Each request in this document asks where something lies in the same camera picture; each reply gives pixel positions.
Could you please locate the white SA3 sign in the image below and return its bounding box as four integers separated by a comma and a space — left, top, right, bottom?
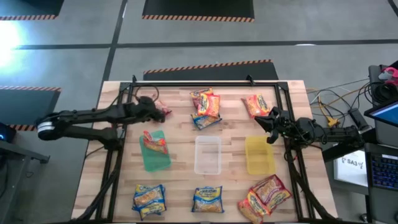
333, 149, 369, 187

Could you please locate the coiled black cable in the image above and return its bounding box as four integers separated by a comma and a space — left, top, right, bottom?
371, 82, 398, 105

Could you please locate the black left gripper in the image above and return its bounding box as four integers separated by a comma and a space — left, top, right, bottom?
134, 96, 166, 123

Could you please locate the yellow cable with plug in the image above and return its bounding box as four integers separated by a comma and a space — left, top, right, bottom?
316, 88, 371, 128

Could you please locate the grey floor cable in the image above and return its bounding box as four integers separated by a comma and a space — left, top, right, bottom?
306, 77, 371, 94

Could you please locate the grey equipment case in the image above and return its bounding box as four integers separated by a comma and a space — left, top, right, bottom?
368, 64, 398, 106

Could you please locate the blue Maruchan noodle pack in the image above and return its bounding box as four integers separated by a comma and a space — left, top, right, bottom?
133, 184, 165, 208
192, 185, 224, 214
132, 200, 167, 221
190, 112, 223, 130

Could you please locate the backlit black keyboard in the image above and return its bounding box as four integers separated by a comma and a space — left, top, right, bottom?
369, 154, 398, 191

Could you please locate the dark computer desk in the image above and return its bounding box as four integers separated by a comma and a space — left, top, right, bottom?
322, 127, 398, 224

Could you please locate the pink plastic item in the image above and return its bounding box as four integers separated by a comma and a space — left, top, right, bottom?
378, 67, 398, 87

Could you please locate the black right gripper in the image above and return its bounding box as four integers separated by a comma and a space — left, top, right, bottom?
254, 106, 292, 145

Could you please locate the yellow plastic container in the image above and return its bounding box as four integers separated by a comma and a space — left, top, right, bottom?
244, 136, 276, 175

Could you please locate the orange Maruchan chicken noodle pack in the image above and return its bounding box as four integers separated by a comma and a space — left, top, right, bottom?
238, 198, 264, 224
241, 94, 271, 119
142, 129, 169, 156
197, 93, 221, 118
246, 190, 270, 218

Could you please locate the black hazard-striped floor mat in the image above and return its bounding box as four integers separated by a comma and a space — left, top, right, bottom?
142, 0, 255, 23
142, 59, 279, 82
0, 86, 62, 132
0, 0, 65, 21

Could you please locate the black aluminium table frame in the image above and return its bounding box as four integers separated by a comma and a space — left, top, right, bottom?
73, 74, 343, 224

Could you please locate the grey side desk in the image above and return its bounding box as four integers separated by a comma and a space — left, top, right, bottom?
0, 139, 50, 224

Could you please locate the laptop with blue screen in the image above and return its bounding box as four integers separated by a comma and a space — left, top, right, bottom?
363, 101, 398, 128

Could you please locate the black device with blue light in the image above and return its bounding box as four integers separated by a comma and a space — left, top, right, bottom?
0, 122, 17, 144

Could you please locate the red Maruchan beef noodle pack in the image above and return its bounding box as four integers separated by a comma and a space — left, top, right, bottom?
190, 87, 215, 108
154, 99, 172, 116
249, 174, 293, 215

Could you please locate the black power brick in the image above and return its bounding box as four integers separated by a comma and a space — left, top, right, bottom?
347, 108, 371, 131

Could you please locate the clear plastic container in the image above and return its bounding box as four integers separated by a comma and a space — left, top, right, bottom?
194, 136, 223, 175

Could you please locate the green plastic container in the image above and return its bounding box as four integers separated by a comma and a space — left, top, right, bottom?
139, 129, 172, 173

